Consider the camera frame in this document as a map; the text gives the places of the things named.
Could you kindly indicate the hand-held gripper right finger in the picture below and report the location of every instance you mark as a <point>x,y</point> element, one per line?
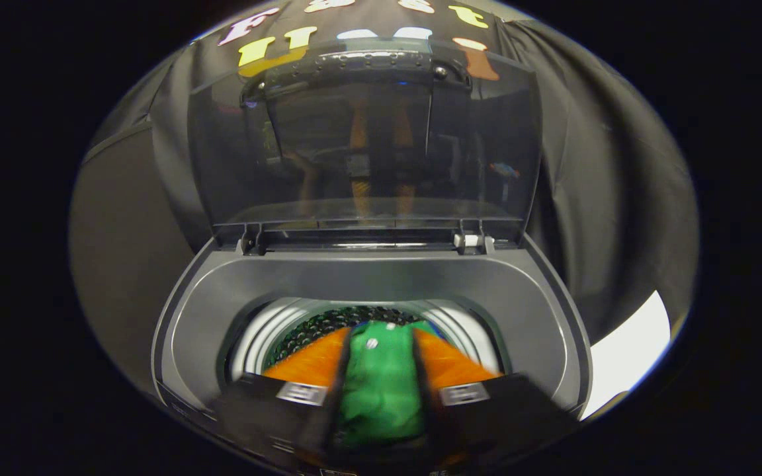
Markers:
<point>423,377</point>

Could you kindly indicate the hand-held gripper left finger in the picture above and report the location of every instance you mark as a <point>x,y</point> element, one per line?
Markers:
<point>340,377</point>

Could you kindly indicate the green garment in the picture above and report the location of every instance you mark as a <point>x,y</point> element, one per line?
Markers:
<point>381,390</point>

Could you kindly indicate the grey top-loading washing machine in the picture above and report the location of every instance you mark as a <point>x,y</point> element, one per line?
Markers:
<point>368,281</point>

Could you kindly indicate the dark transparent washing machine lid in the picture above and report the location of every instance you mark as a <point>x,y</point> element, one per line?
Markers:
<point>368,145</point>

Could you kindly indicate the white flat board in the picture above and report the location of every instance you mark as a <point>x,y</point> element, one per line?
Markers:
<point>629,357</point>

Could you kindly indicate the black backdrop cloth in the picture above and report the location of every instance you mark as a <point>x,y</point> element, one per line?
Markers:
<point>606,198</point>

